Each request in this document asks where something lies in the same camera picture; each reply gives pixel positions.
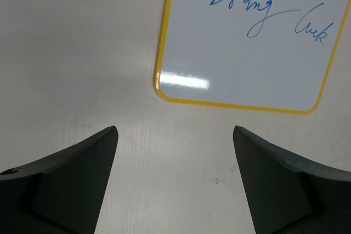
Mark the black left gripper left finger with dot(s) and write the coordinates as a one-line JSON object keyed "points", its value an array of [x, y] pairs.
{"points": [[62, 192]]}

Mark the yellow framed whiteboard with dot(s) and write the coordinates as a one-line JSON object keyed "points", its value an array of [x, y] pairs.
{"points": [[265, 55]]}

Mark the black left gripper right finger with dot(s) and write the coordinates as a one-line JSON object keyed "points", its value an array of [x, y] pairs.
{"points": [[288, 193]]}

